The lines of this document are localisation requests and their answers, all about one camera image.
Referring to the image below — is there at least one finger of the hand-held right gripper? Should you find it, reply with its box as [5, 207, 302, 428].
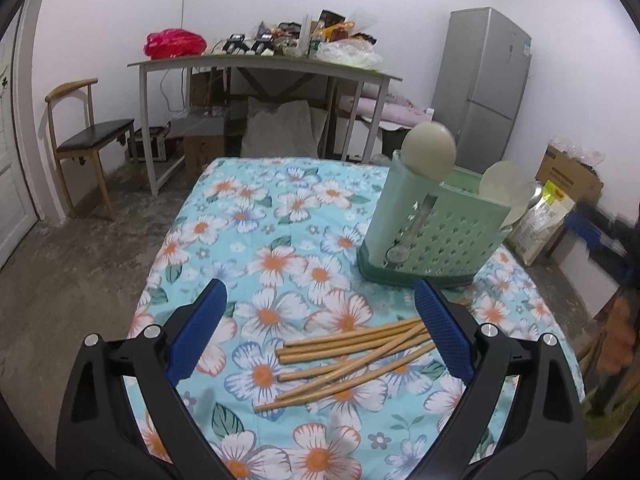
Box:
[567, 210, 626, 256]

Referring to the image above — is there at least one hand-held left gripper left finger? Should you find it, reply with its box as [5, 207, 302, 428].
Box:
[55, 278, 236, 480]

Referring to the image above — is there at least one yellow plastic bag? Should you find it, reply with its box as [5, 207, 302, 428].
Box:
[326, 21, 356, 42]

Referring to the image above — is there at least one silver refrigerator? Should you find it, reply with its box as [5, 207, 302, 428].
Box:
[431, 7, 533, 161]

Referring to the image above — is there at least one clear bag with green contents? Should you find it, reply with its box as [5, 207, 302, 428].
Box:
[316, 40, 383, 68]

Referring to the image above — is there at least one red plastic bag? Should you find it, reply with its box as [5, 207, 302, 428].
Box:
[145, 30, 207, 60]

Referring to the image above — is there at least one person's right hand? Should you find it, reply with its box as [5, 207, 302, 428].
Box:
[599, 294, 640, 377]

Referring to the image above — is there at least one grey plastic wrapped box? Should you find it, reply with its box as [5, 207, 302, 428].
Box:
[170, 107, 231, 136]

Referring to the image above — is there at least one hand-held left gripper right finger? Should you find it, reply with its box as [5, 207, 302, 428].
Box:
[407, 279, 586, 480]

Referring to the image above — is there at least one yellow green rice bag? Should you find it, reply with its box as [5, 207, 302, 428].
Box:
[510, 180, 576, 266]

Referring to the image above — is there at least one wooden chair with dark seat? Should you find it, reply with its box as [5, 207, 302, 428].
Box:
[45, 78, 136, 221]

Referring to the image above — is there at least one grey metal-legged table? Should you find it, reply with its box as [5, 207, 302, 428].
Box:
[127, 55, 403, 196]

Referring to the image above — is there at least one large steel spoon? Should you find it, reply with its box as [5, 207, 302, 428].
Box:
[522, 182, 545, 211]

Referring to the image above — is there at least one brown cardboard box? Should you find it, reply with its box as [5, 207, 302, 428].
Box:
[182, 132, 226, 173]

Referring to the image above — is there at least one large printed cardboard box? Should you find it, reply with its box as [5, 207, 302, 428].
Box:
[535, 145, 603, 206]

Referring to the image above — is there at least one clear crumpled plastic sheet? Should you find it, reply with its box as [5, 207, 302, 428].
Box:
[547, 136, 601, 166]

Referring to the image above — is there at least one white panel door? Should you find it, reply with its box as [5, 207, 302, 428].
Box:
[0, 40, 38, 266]

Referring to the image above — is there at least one pink rolled mat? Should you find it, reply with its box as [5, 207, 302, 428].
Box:
[340, 95, 433, 128]

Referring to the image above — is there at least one green plastic utensil holder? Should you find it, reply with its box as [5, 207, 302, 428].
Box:
[356, 150, 516, 290]

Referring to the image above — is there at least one small dark low box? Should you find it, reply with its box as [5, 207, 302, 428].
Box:
[126, 125, 173, 163]

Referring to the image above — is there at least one blue floral blanket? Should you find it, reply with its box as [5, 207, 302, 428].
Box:
[120, 156, 586, 480]

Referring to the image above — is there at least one wooden chair with grey seat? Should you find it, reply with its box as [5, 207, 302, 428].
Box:
[557, 237, 623, 366]

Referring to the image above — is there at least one floral rolled mat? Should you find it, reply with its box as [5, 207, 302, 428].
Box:
[385, 87, 417, 107]

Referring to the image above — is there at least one clear crinkled plastic wrapper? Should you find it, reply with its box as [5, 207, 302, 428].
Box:
[350, 7, 381, 36]

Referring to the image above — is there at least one grey sack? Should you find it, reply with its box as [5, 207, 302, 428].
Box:
[241, 97, 328, 158]

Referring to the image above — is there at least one bundle of wooden chopsticks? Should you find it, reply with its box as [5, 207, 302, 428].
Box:
[254, 317, 437, 413]

